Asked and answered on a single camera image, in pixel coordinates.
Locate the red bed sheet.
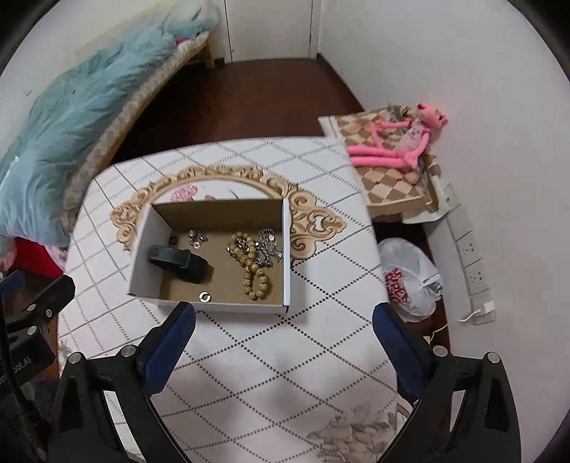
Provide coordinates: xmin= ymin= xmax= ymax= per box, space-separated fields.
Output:
xmin=13 ymin=238 xmax=65 ymax=279

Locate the thick silver chain bracelet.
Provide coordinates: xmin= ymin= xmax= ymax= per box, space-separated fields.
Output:
xmin=257 ymin=228 xmax=284 ymax=269

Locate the brown beige checked blanket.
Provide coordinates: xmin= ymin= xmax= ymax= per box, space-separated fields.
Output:
xmin=330 ymin=104 xmax=446 ymax=208

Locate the white cable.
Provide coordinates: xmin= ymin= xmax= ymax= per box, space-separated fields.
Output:
xmin=423 ymin=321 xmax=448 ymax=343

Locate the light blue quilt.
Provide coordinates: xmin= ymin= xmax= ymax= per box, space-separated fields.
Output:
xmin=0 ymin=27 xmax=179 ymax=248

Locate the white door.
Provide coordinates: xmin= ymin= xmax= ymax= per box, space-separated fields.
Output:
xmin=223 ymin=0 xmax=323 ymax=63

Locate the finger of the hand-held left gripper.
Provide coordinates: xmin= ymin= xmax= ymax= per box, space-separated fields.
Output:
xmin=2 ymin=275 xmax=76 ymax=332
xmin=0 ymin=270 xmax=26 ymax=308

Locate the white power strip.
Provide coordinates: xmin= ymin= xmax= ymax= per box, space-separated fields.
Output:
xmin=441 ymin=184 xmax=496 ymax=323

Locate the black smart band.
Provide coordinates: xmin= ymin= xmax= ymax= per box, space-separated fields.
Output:
xmin=148 ymin=245 xmax=212 ymax=284

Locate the white plastic bag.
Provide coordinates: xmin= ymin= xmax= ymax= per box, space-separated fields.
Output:
xmin=378 ymin=237 xmax=444 ymax=322

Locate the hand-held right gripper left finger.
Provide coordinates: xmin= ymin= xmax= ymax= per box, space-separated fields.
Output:
xmin=47 ymin=301 xmax=197 ymax=463

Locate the white cardboard box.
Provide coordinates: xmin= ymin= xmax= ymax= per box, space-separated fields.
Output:
xmin=127 ymin=198 xmax=292 ymax=314

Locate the white charger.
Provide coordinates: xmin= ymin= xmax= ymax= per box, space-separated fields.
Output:
xmin=456 ymin=301 xmax=496 ymax=323

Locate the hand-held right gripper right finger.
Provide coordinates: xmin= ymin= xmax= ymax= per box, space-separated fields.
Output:
xmin=372 ymin=301 xmax=522 ymax=463

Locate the pink plush toy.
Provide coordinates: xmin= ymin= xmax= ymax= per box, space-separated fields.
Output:
xmin=347 ymin=103 xmax=448 ymax=170

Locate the bed with beige checked mattress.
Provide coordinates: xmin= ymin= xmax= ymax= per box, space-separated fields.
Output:
xmin=0 ymin=0 xmax=214 ymax=268

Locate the beige beaded bracelet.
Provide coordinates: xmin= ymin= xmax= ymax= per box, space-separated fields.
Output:
xmin=228 ymin=230 xmax=271 ymax=301

